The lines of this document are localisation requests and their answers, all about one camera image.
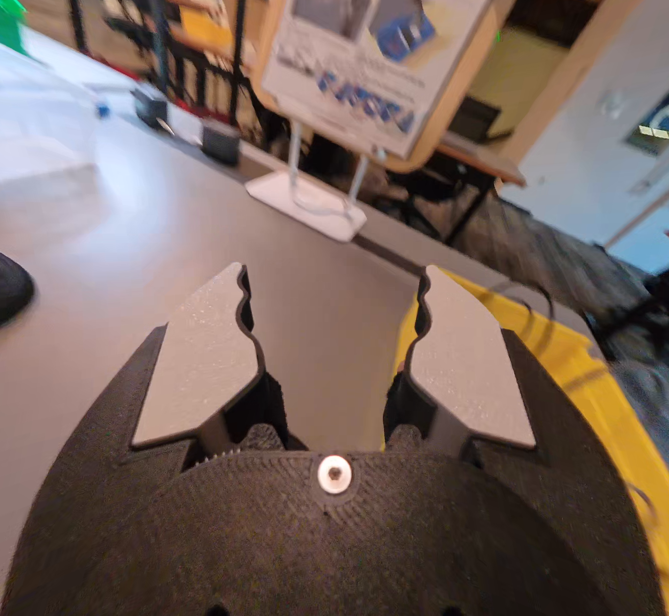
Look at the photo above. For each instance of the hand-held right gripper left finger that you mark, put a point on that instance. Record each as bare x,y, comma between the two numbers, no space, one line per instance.
204,365

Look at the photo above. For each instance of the wooden desk black frame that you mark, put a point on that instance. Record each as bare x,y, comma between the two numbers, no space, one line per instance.
481,161

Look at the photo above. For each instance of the dark grey charger block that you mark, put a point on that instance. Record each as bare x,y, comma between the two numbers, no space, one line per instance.
150,109
220,143

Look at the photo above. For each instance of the small blue object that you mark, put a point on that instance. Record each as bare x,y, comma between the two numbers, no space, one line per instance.
103,110

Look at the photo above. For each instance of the wooden display board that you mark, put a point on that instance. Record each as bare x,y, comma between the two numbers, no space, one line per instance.
448,103

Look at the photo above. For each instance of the black wrist rest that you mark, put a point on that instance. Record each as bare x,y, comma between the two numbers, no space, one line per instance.
13,286

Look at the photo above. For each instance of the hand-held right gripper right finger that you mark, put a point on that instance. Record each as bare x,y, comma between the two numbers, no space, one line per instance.
465,375

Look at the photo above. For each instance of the yellow plastic bin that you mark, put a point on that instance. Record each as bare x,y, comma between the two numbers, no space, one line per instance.
564,360

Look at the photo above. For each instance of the green plastic bin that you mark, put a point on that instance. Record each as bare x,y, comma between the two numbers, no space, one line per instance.
10,14

